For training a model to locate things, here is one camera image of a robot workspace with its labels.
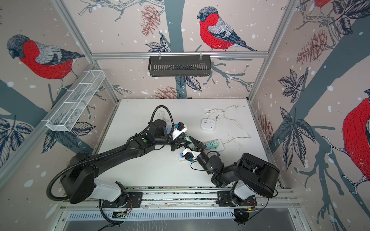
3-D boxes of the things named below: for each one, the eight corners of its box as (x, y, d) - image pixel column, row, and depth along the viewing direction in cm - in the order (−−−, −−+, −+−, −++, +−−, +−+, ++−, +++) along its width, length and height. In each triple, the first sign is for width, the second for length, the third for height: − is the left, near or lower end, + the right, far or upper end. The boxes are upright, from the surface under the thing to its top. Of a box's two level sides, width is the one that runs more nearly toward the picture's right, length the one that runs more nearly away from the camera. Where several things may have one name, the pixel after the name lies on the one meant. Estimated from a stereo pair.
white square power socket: (201, 130, 103) (201, 128, 101) (200, 120, 109) (200, 118, 107) (215, 130, 103) (216, 128, 101) (214, 120, 109) (214, 118, 107)
